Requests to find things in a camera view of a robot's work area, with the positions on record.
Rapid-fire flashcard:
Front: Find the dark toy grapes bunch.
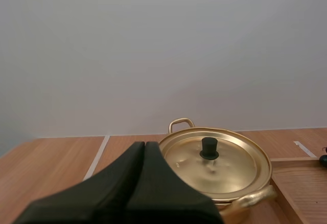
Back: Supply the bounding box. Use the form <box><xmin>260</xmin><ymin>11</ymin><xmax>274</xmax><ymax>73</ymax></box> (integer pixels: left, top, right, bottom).
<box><xmin>317</xmin><ymin>146</ymin><xmax>327</xmax><ymax>169</ymax></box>

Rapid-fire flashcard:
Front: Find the gold pot with two handles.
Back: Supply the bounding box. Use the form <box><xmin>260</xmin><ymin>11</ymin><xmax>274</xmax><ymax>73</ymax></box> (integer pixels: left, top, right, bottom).
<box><xmin>168</xmin><ymin>118</ymin><xmax>278</xmax><ymax>219</ymax></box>

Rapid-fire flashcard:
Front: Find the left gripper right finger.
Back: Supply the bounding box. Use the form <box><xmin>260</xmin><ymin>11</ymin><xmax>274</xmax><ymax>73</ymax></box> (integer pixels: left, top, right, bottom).
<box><xmin>125</xmin><ymin>141</ymin><xmax>225</xmax><ymax>224</ymax></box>

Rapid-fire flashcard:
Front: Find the gold lid with black knob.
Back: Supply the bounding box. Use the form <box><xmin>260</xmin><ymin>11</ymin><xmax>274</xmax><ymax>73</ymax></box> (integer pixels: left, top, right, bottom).
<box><xmin>158</xmin><ymin>127</ymin><xmax>272</xmax><ymax>202</ymax></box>

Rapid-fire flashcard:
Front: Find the shallow wooden tray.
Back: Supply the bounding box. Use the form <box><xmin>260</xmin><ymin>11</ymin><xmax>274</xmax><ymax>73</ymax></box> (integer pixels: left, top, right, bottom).
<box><xmin>269</xmin><ymin>156</ymin><xmax>327</xmax><ymax>224</ymax></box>

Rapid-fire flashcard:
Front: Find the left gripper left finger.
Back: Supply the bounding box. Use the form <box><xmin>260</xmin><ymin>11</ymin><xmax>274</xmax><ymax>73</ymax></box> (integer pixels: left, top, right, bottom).
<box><xmin>15</xmin><ymin>142</ymin><xmax>146</xmax><ymax>224</ymax></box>

